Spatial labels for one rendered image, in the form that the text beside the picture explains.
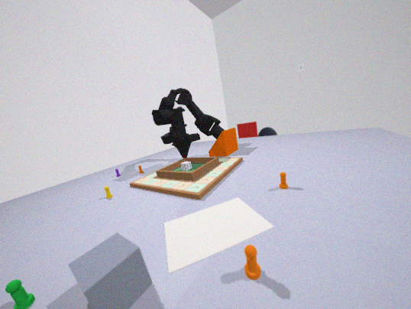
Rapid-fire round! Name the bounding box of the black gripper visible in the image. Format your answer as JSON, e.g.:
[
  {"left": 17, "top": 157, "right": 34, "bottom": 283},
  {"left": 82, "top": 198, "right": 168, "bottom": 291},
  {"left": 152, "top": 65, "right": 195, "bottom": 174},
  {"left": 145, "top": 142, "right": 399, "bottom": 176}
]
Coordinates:
[{"left": 170, "top": 122, "right": 200, "bottom": 158}]

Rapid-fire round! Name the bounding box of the yellow game pawn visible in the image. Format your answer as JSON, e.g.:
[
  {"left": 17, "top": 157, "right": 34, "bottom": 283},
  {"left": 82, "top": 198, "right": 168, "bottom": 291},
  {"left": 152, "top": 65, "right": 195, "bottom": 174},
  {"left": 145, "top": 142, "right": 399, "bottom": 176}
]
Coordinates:
[{"left": 104, "top": 187, "right": 112, "bottom": 199}]

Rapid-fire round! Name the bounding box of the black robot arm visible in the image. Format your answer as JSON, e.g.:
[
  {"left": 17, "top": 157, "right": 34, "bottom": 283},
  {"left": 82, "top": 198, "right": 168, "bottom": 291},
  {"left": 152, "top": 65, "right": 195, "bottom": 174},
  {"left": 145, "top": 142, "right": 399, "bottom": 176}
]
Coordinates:
[{"left": 151, "top": 88, "right": 225, "bottom": 144}]

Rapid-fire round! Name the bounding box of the white sheet of paper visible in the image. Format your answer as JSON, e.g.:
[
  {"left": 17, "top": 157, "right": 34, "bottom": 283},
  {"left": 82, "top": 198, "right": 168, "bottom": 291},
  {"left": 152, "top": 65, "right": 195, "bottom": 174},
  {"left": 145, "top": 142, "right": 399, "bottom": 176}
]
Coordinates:
[{"left": 164, "top": 198, "right": 274, "bottom": 274}]

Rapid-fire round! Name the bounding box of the white die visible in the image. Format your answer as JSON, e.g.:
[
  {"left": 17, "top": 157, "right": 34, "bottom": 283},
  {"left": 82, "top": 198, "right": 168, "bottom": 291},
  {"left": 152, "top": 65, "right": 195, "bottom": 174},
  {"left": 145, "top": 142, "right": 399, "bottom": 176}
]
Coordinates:
[{"left": 181, "top": 161, "right": 192, "bottom": 171}]

